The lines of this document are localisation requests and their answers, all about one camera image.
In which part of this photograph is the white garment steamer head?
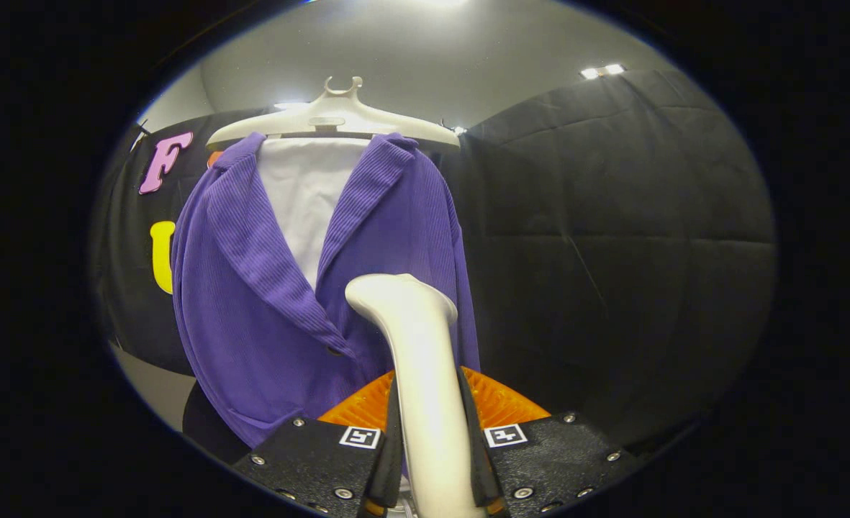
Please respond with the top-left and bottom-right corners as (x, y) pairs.
(344, 273), (487, 518)

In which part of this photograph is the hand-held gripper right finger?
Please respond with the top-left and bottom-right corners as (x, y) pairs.
(457, 363), (645, 517)

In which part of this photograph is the purple corduroy jacket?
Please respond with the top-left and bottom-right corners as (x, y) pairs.
(171, 132), (481, 448)

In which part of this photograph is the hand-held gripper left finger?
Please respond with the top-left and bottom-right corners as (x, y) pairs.
(230, 368), (404, 518)

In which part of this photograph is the white clothes hanger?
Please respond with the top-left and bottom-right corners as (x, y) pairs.
(205, 76), (461, 150)

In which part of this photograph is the grey cabinet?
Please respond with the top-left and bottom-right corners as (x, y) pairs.
(108, 344), (253, 465)

